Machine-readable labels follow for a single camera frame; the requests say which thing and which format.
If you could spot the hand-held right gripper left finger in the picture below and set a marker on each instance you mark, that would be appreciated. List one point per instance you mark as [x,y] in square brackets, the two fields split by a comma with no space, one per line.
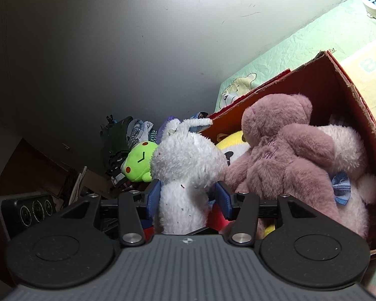
[155,197]

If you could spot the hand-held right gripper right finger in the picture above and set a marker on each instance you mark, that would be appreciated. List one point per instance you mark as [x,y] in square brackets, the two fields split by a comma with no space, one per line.
[224,197]

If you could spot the white long-eared bunny plush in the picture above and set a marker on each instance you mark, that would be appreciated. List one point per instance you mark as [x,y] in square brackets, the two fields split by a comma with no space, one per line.
[185,169]

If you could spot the white bunny plush blue bow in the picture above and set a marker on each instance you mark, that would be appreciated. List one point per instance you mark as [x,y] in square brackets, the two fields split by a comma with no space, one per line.
[347,144]

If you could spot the red cardboard box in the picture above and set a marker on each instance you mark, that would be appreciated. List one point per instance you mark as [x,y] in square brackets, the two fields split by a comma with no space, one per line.
[300,78]

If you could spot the green frog plush toy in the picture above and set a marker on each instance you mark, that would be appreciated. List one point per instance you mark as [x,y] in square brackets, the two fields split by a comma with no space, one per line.
[138,163]

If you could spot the blue white printed cloth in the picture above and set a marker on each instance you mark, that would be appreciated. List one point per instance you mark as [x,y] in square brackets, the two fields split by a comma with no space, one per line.
[139,131]

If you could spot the dark green bag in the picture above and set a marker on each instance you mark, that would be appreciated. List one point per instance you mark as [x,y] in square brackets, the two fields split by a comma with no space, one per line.
[116,141]

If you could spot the purple toy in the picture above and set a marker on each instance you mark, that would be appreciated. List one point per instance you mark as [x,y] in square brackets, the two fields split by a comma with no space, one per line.
[164,128]

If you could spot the blue checked cloth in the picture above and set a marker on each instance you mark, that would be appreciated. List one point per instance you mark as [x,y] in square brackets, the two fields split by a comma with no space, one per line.
[202,114]

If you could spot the dark wooden cabinet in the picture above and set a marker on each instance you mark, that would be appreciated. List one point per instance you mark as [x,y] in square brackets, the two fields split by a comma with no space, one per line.
[28,169]

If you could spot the black device with round dials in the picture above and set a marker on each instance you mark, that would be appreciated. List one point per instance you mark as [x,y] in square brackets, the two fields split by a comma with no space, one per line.
[18,213]

